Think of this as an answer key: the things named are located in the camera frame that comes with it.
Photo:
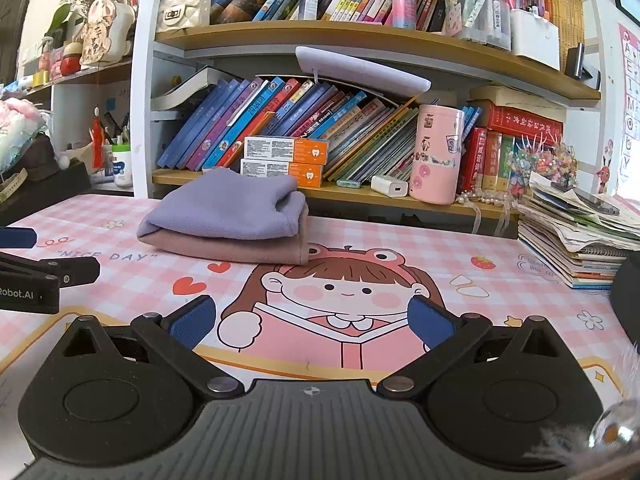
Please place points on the row of yellow books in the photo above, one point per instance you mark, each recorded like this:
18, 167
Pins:
565, 20

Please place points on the pink printed tumbler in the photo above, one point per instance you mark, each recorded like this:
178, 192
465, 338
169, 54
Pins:
436, 160

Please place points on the dark brown hat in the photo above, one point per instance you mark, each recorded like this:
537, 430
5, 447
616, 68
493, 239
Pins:
42, 160

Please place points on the paper rabbit ornament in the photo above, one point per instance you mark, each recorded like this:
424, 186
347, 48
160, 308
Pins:
105, 30

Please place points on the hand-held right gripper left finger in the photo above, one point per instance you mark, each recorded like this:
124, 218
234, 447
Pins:
192, 321

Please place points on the bunch of pens in holder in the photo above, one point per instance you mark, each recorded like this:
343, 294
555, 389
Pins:
117, 130

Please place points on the white and wood bookshelf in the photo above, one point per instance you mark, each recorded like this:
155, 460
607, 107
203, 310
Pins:
350, 37

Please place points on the pink checked cartoon desk mat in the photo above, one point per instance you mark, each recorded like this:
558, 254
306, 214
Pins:
375, 240

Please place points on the iridescent plastic wrapping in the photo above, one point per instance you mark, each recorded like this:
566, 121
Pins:
12, 147

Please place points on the thick red book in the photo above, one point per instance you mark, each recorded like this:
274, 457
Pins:
525, 119

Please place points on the black round thing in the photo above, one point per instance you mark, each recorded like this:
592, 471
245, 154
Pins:
627, 300

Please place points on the red jar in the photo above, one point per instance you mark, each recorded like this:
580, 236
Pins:
71, 62

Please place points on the red tassel ornament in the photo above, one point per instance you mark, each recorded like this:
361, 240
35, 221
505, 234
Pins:
97, 145

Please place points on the row of blue and purple books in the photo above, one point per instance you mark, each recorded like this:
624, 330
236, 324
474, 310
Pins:
280, 110

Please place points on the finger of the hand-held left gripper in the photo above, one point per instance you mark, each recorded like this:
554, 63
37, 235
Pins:
15, 238
70, 270

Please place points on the white oblong lamp head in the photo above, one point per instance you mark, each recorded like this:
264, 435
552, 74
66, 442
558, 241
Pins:
360, 67

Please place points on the orange and white toothpaste box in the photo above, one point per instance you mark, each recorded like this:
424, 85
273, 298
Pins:
280, 148
277, 171

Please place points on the wall poster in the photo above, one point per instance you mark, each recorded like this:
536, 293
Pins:
631, 110

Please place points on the white charger block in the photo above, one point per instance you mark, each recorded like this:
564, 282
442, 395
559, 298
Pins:
391, 186

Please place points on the stack of notebooks and papers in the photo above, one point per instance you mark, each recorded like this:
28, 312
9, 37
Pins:
565, 255

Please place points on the dark smartphone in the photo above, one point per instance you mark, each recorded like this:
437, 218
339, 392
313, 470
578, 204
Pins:
597, 202

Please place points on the colourful bead ornament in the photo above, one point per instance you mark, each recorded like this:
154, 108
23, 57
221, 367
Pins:
542, 165

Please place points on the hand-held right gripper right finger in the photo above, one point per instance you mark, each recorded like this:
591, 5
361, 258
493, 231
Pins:
430, 322

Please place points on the white quilted handbag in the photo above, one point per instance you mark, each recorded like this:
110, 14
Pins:
182, 7

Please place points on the white bottle with green lid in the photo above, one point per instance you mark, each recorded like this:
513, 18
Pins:
121, 170

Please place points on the black rectangular case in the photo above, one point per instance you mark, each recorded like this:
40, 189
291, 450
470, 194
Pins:
50, 195

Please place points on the dusty pink cloth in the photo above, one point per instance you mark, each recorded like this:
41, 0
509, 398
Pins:
225, 251

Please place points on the white side shelf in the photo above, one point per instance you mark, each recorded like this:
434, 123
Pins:
60, 95

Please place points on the clear holder of markers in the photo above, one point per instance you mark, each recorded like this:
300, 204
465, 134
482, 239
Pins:
480, 15

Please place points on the white pen holder box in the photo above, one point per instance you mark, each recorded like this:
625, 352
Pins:
534, 40

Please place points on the dried flower bunch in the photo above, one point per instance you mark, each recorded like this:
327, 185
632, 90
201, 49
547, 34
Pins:
67, 10

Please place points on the clear glass ball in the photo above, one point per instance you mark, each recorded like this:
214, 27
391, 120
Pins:
615, 427

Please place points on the purple cloth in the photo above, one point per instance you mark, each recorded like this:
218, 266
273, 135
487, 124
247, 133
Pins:
220, 205

